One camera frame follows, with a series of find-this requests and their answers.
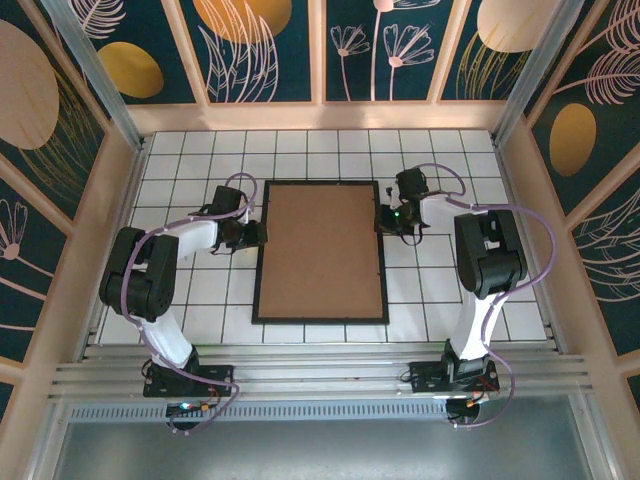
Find gold oval wall panel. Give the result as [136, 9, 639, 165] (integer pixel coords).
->
[522, 0, 640, 216]
[64, 0, 210, 106]

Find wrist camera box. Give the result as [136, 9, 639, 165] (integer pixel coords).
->
[207, 184, 251, 224]
[387, 168, 430, 204]

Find single flower wall panel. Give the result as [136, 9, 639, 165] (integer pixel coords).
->
[0, 164, 76, 366]

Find pink flowers wall panel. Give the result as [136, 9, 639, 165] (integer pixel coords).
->
[323, 0, 459, 104]

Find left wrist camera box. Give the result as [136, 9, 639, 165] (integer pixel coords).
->
[207, 184, 251, 224]

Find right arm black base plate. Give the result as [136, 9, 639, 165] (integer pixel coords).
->
[407, 360, 500, 399]

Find perforated metal cable duct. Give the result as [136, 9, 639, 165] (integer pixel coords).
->
[67, 403, 451, 424]

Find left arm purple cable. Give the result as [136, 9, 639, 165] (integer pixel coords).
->
[122, 172, 257, 435]

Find feather line wall panel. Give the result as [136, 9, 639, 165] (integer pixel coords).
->
[567, 184, 640, 359]

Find aluminium table side rail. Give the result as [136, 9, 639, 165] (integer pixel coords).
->
[87, 134, 149, 351]
[492, 132, 566, 351]

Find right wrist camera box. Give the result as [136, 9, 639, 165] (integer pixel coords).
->
[387, 168, 430, 204]

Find black picture frame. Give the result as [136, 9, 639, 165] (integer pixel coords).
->
[251, 179, 390, 326]

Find beige disc wall panel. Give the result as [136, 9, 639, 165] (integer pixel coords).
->
[438, 0, 546, 103]
[0, 0, 112, 226]

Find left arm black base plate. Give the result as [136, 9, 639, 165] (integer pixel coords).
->
[143, 363, 236, 399]

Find wide aluminium extrusion rail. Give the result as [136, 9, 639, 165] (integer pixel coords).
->
[47, 355, 596, 401]

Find orange disc leaves wall panel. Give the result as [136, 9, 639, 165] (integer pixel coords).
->
[177, 0, 321, 105]

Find grey metal sheet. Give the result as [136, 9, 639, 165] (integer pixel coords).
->
[29, 417, 614, 480]

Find narrow aluminium extrusion rail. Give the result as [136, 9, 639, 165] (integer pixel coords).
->
[79, 342, 564, 359]

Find aluminium corner post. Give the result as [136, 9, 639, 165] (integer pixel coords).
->
[39, 0, 146, 151]
[492, 0, 586, 146]

